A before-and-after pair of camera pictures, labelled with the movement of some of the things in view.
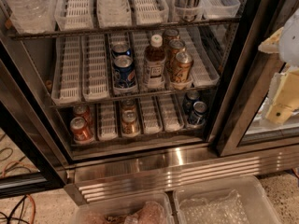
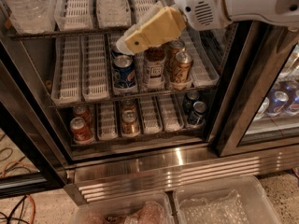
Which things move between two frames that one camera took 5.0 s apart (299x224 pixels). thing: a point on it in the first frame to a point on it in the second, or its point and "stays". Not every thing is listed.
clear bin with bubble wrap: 239,201 stays
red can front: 80,131 stays
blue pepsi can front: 123,72 stays
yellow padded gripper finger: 272,44 to 198,4
